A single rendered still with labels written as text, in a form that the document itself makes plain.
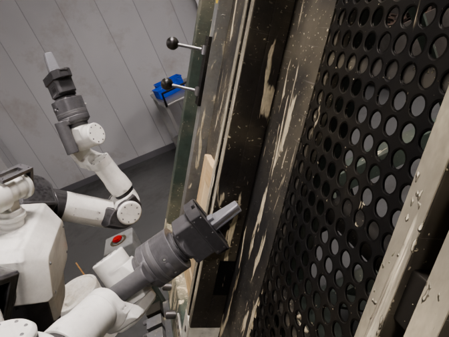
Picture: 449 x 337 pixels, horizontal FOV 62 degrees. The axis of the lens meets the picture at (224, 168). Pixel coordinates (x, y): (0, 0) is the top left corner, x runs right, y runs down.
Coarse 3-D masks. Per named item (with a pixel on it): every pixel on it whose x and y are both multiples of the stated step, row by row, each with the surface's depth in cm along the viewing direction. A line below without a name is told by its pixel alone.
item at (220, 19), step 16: (224, 0) 103; (224, 16) 105; (224, 32) 106; (208, 64) 109; (208, 80) 110; (208, 96) 112; (208, 112) 114; (208, 128) 115; (192, 144) 119; (192, 160) 118; (192, 176) 120; (192, 192) 122
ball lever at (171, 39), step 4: (168, 40) 110; (172, 40) 110; (176, 40) 110; (168, 44) 110; (172, 44) 110; (176, 44) 111; (180, 44) 111; (184, 44) 110; (168, 48) 112; (172, 48) 111; (176, 48) 112; (188, 48) 110; (192, 48) 110; (196, 48) 109; (200, 48) 109; (204, 48) 108; (204, 52) 108
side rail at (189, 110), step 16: (208, 0) 125; (208, 16) 127; (208, 32) 128; (192, 64) 131; (192, 80) 133; (192, 96) 135; (192, 112) 137; (192, 128) 139; (176, 144) 146; (176, 160) 142; (176, 176) 145; (176, 192) 147; (176, 208) 149
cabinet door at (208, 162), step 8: (208, 160) 105; (208, 168) 103; (208, 176) 102; (200, 184) 111; (208, 184) 102; (200, 192) 110; (200, 200) 109; (192, 264) 112; (184, 272) 121; (192, 272) 111
